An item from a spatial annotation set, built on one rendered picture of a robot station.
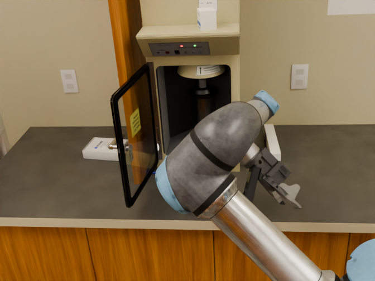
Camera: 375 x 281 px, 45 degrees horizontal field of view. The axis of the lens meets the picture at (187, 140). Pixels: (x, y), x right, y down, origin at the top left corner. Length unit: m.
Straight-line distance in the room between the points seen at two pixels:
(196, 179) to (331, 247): 0.84
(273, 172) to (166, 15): 0.61
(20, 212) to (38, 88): 0.75
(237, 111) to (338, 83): 1.22
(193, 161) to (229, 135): 0.08
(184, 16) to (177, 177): 0.75
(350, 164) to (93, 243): 1.01
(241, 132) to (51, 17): 1.38
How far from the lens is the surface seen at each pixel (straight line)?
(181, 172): 0.89
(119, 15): 1.47
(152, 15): 1.54
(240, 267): 1.68
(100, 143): 1.96
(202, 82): 1.67
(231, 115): 0.90
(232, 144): 0.87
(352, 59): 2.07
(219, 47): 1.47
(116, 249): 1.69
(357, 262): 0.97
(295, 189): 1.41
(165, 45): 1.47
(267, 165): 1.43
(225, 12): 1.51
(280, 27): 1.98
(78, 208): 1.64
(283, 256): 0.94
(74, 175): 1.84
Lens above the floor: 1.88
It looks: 28 degrees down
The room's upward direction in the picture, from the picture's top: 4 degrees counter-clockwise
